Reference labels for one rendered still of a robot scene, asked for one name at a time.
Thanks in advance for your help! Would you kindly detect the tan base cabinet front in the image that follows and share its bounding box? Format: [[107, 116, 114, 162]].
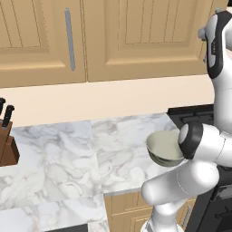
[[103, 189, 198, 232]]

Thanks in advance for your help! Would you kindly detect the brown wooden knife block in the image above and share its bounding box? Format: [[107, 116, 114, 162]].
[[0, 119, 21, 168]]

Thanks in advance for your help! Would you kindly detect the black oven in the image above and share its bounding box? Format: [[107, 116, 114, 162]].
[[184, 165, 232, 232]]

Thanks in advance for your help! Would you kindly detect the black handled knife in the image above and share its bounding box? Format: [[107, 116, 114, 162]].
[[0, 97, 6, 118], [2, 104, 15, 129]]

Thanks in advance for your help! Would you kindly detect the dark grey rectangular fixture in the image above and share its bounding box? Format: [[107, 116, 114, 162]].
[[44, 223, 90, 232]]

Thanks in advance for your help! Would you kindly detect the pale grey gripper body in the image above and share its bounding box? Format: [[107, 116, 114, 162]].
[[198, 24, 209, 41]]

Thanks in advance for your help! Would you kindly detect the pale grey-green bowl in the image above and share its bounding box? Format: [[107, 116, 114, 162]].
[[145, 130, 186, 169]]

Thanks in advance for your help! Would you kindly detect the long grey cabinet door handle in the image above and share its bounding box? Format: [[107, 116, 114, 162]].
[[63, 7, 77, 72]]

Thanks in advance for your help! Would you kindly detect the black hob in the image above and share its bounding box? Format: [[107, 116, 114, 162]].
[[167, 103, 216, 131]]

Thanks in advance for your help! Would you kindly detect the grey base cabinet handle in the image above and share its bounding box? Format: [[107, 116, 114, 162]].
[[180, 205, 193, 231]]

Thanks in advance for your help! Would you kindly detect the wide tan wall cabinet door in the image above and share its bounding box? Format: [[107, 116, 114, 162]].
[[81, 0, 229, 83]]

